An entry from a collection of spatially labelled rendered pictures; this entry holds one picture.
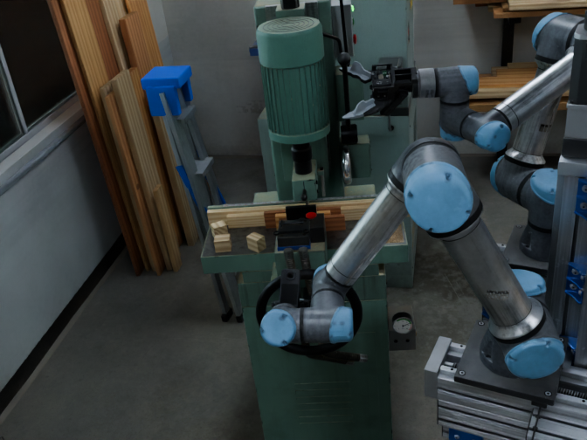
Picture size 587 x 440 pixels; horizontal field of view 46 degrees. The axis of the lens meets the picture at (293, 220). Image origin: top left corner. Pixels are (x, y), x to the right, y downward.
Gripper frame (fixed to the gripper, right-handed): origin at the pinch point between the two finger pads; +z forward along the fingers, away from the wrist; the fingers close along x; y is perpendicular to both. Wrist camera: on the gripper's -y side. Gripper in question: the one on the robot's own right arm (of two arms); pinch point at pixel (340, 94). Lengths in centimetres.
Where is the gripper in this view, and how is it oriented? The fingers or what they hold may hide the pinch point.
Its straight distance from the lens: 184.9
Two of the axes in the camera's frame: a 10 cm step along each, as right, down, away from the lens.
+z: -9.9, 0.6, 0.9
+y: -1.0, -3.7, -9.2
